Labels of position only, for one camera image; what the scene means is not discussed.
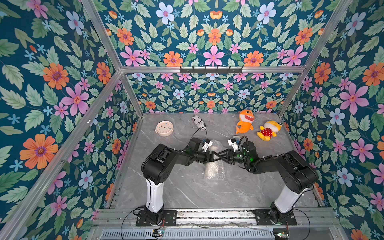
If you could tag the aluminium front rail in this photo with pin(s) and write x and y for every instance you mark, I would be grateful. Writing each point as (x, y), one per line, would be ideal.
(221, 217)

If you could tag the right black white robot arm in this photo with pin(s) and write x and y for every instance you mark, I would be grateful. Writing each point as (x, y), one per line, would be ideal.
(297, 175)

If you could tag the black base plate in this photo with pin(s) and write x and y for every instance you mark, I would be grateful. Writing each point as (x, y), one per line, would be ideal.
(274, 217)
(168, 218)

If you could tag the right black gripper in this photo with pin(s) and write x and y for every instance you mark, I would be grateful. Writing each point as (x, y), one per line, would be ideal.
(233, 154)

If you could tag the orange shark plush toy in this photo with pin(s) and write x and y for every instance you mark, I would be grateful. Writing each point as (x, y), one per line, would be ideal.
(245, 124)

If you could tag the silver toy car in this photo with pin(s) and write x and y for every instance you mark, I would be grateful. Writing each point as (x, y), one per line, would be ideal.
(200, 124)

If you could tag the yellow shark plush toy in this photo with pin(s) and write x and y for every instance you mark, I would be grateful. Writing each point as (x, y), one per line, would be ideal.
(269, 130)

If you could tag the black hook rail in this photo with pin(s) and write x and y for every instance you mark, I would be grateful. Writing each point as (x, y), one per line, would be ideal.
(210, 70)

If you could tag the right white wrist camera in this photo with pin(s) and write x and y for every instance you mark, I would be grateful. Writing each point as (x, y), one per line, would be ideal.
(234, 144)

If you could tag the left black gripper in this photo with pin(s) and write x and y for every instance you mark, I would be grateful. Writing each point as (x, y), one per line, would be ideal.
(207, 155)

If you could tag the clear bubble wrap sheet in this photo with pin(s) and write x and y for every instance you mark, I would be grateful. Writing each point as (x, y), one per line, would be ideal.
(215, 171)

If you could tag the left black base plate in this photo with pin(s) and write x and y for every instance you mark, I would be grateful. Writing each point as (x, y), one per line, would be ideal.
(168, 218)

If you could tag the pink round alarm clock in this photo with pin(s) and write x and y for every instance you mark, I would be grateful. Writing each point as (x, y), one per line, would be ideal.
(164, 128)

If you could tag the white slotted cable duct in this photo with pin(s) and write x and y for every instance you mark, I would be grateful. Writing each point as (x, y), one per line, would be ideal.
(189, 234)

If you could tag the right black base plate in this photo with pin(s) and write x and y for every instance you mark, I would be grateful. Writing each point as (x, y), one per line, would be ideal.
(274, 217)

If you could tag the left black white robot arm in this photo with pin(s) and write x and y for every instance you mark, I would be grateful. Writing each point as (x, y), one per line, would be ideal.
(158, 166)

